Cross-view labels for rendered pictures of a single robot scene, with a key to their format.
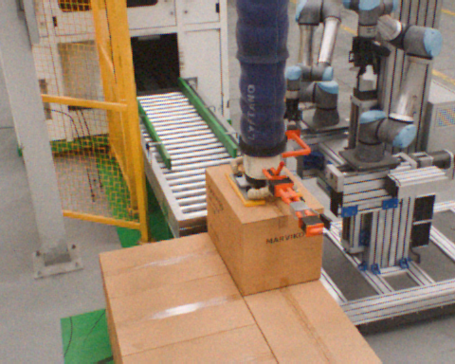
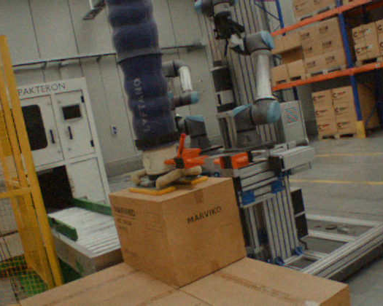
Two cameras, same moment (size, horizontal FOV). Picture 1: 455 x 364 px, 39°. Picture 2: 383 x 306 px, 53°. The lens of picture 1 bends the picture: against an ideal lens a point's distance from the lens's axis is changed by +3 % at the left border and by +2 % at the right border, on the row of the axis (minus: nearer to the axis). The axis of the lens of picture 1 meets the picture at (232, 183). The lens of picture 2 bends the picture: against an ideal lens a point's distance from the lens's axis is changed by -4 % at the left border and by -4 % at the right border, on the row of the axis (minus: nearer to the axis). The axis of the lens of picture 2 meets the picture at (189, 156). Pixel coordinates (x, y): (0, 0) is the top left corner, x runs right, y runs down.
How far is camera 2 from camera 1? 1.35 m
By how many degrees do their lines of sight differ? 26
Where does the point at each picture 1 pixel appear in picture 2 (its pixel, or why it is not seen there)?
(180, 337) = not seen: outside the picture
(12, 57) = not seen: outside the picture
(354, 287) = not seen: hidden behind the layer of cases
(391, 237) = (282, 229)
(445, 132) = (294, 127)
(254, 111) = (144, 103)
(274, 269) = (202, 252)
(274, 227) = (192, 204)
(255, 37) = (131, 33)
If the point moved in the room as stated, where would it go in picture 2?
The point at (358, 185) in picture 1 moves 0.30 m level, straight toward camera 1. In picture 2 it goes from (249, 168) to (262, 175)
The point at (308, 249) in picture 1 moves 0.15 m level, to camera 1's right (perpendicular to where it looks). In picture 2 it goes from (228, 225) to (257, 217)
